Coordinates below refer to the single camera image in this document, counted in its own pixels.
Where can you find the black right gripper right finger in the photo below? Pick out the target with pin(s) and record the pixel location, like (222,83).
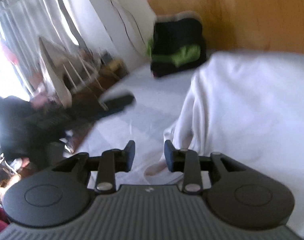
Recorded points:
(217,165)

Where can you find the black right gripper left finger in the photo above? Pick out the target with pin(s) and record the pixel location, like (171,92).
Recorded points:
(106,165)

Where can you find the white printed t-shirt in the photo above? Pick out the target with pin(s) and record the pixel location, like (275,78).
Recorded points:
(249,106)

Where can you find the grey striped bed sheet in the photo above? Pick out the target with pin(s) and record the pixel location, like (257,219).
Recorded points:
(174,108)

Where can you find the black and green folded garment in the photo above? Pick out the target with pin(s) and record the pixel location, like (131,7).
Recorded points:
(177,44)

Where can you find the white curtain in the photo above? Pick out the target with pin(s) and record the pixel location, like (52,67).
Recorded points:
(69,23)

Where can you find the white wire rack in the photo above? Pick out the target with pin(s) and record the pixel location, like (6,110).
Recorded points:
(64,74)

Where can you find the wood pattern wall sheet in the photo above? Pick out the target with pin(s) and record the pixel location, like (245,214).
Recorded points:
(276,25)

